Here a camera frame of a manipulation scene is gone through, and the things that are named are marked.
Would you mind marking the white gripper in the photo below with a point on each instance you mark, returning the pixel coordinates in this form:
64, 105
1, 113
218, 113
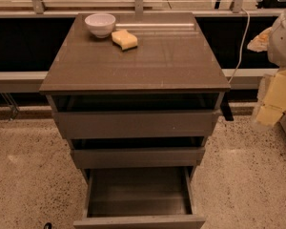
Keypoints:
282, 43

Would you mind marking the yellow sponge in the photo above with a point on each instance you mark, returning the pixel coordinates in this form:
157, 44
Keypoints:
124, 39

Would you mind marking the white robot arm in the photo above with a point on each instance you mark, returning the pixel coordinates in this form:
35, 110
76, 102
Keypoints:
276, 50

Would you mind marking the grey top drawer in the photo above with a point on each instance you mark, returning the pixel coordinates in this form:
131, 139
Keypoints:
89, 125

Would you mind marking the grey drawer cabinet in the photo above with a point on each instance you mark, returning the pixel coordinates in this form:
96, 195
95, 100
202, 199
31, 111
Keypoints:
172, 69

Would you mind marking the grey open bottom drawer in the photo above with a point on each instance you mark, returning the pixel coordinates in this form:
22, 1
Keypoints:
139, 198

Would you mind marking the white ceramic bowl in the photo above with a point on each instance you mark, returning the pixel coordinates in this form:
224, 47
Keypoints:
100, 25

